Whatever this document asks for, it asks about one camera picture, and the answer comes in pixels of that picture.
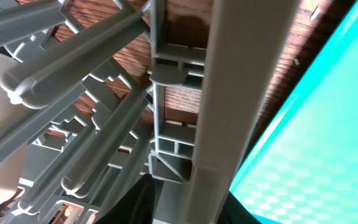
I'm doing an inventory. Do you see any grey plastic dish rack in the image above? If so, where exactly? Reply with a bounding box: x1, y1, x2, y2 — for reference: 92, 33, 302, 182
0, 1, 298, 223

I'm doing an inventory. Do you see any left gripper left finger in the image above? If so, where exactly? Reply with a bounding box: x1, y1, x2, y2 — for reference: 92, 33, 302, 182
95, 174, 155, 224

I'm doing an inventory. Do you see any teal serving tray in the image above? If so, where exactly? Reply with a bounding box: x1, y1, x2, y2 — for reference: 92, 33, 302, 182
230, 1, 358, 223

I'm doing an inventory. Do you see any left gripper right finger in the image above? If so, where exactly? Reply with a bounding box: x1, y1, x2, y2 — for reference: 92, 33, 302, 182
218, 192, 260, 224

